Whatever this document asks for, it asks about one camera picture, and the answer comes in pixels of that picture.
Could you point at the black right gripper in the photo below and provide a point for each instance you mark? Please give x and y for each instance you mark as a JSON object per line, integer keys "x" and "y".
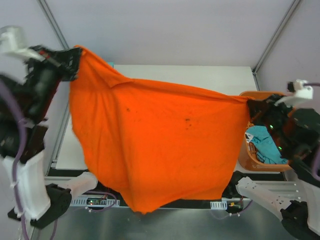
{"x": 260, "y": 107}

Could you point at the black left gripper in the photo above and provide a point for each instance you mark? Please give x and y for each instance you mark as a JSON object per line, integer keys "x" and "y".
{"x": 64, "y": 63}

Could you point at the orange t shirt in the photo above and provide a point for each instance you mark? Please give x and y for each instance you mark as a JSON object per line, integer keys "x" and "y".
{"x": 155, "y": 142}

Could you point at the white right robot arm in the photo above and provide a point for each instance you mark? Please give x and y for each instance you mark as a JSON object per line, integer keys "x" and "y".
{"x": 300, "y": 218}

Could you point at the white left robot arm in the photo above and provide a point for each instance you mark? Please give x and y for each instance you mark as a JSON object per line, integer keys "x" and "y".
{"x": 23, "y": 108}

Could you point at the crumpled teal t shirt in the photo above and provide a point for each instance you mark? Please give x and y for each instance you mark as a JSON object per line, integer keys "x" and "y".
{"x": 267, "y": 151}

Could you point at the right aluminium frame post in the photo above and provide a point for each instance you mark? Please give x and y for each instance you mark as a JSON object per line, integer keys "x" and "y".
{"x": 277, "y": 34}

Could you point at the aluminium frame post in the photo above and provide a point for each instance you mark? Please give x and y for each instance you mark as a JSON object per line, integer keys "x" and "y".
{"x": 44, "y": 6}
{"x": 277, "y": 34}

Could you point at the left aluminium frame post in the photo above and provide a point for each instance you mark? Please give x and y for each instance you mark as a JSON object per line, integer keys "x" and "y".
{"x": 44, "y": 6}

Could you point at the right white cable duct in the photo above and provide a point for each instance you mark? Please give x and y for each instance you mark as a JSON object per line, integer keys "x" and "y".
{"x": 218, "y": 205}

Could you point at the white cable duct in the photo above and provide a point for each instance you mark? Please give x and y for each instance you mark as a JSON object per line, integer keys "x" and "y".
{"x": 218, "y": 205}
{"x": 94, "y": 202}

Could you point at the left white cable duct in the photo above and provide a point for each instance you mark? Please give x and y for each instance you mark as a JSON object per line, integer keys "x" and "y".
{"x": 94, "y": 202}

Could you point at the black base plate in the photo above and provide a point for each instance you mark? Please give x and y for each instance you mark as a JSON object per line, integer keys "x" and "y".
{"x": 106, "y": 193}

